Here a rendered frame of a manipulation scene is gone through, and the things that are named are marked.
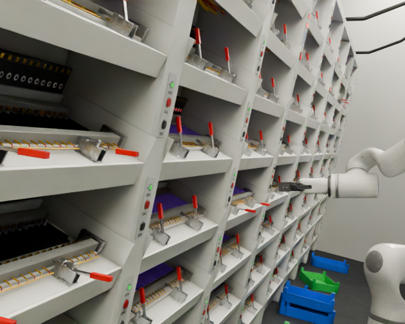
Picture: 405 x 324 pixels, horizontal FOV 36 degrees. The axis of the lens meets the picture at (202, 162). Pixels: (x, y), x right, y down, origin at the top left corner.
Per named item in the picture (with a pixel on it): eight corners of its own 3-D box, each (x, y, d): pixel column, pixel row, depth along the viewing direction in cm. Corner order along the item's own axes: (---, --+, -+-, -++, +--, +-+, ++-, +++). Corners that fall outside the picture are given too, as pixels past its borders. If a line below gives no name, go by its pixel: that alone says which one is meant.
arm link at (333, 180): (339, 173, 217) (330, 173, 218) (337, 174, 209) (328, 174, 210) (340, 197, 218) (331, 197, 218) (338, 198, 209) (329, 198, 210)
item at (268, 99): (279, 117, 248) (296, 87, 246) (248, 107, 190) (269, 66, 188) (236, 94, 253) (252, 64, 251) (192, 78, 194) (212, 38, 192)
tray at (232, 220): (258, 215, 251) (269, 194, 250) (220, 233, 193) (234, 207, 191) (215, 190, 256) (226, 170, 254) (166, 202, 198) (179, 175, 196)
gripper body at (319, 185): (333, 174, 218) (301, 175, 222) (331, 175, 209) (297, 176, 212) (333, 195, 219) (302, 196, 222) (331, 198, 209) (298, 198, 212)
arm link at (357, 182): (338, 166, 213) (337, 187, 207) (378, 166, 210) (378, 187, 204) (340, 182, 219) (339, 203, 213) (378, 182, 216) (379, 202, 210)
